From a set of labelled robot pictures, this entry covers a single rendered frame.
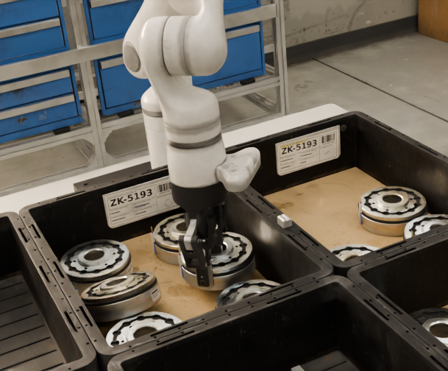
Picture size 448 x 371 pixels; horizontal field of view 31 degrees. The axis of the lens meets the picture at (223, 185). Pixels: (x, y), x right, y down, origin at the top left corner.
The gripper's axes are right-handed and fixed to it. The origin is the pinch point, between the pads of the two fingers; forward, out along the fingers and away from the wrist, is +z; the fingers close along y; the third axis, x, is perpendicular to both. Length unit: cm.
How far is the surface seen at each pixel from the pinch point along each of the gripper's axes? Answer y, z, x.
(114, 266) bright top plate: 0.4, 1.1, -14.3
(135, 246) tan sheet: -9.8, 4.3, -15.8
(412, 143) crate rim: -30.3, -5.5, 24.1
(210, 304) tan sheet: 2.5, 4.4, 0.4
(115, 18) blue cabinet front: -181, 17, -97
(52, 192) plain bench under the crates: -47, 17, -53
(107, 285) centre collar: 7.9, -1.0, -11.7
